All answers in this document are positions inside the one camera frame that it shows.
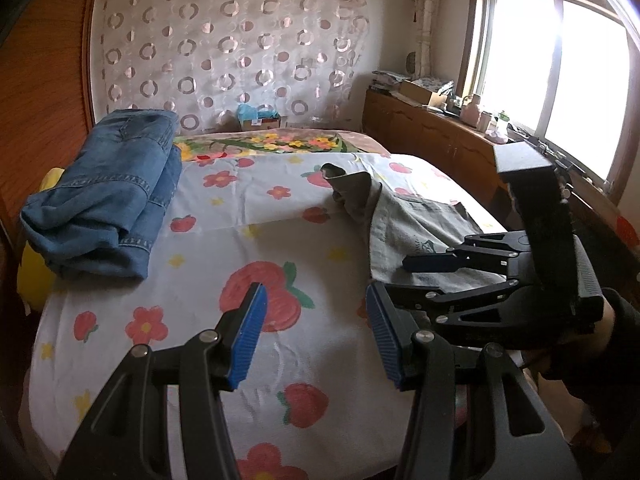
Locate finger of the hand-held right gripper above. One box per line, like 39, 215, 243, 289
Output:
402, 231, 529, 277
382, 279, 542, 332

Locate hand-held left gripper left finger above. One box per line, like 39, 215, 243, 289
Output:
55, 282, 268, 480

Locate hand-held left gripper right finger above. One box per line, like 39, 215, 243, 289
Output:
365, 280, 583, 480

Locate grey pants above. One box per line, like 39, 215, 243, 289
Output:
320, 162, 506, 281

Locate person's right forearm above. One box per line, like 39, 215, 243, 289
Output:
540, 287, 640, 411

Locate wooden cabinet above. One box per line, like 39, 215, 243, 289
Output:
362, 87, 640, 261

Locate strawberry flower print bed sheet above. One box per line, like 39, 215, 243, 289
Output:
17, 152, 516, 480

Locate open cardboard box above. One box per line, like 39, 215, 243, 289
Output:
397, 77, 453, 108

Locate yellow flower print quilt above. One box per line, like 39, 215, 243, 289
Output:
172, 129, 391, 161

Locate window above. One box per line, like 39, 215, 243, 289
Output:
460, 0, 636, 186

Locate folded blue jeans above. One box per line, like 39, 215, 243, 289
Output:
20, 109, 183, 281

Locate cardboard box with blue cloth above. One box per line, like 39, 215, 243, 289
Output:
235, 102, 283, 133

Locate yellow pillow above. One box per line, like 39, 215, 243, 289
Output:
17, 167, 66, 311

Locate patterned window curtain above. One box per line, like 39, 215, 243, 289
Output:
410, 0, 476, 96

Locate sheer curtain with circles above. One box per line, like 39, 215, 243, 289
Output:
97, 0, 371, 133

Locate wooden slatted panel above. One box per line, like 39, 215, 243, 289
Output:
0, 0, 106, 246

